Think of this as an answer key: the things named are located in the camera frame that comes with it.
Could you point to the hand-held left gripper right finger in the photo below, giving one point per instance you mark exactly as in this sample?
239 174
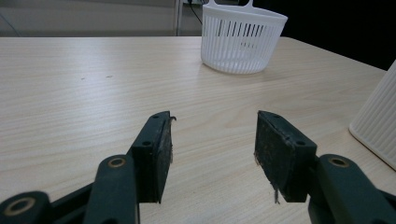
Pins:
280 155

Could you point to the white ribbed plastic bottle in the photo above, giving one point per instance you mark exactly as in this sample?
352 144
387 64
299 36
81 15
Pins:
378 124

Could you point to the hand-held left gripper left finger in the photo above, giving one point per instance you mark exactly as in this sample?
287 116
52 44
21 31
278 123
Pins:
152 155

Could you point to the white slotted plastic basket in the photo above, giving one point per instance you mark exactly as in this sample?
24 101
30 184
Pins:
236 56

